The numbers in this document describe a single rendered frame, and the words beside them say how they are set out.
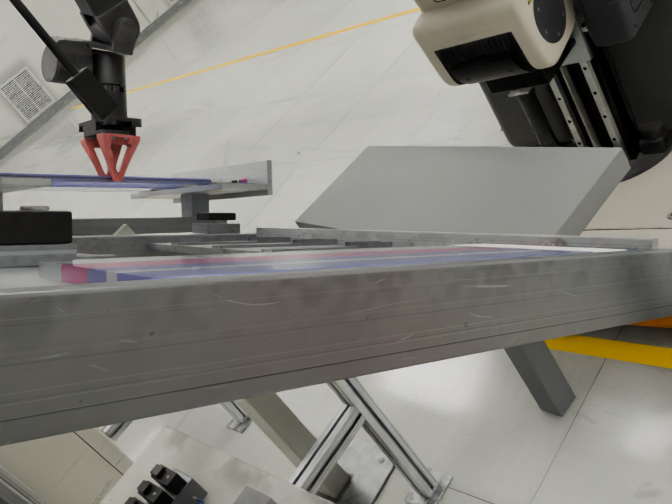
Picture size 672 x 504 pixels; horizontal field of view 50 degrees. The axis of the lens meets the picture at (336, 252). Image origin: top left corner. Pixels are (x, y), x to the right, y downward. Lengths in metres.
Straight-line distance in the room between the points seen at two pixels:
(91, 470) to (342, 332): 1.62
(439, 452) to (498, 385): 0.21
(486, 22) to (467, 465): 0.90
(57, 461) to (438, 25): 1.34
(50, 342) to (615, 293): 0.46
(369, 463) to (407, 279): 1.33
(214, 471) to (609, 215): 0.94
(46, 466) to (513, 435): 1.10
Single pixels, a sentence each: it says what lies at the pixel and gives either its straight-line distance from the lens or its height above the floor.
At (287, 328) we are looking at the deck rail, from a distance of 0.39.
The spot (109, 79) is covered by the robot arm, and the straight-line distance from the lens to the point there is 1.25.
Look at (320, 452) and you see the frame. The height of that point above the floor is 0.32.
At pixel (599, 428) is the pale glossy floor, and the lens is 1.58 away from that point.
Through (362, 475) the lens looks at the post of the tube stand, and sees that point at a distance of 1.75.
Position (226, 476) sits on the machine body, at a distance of 1.00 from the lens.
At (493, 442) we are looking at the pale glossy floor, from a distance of 1.64.
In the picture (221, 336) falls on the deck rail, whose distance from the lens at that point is 0.36.
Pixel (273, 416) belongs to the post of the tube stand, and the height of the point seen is 0.29.
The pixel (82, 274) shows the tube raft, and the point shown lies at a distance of 0.46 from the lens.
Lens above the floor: 1.21
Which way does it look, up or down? 29 degrees down
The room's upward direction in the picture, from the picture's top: 35 degrees counter-clockwise
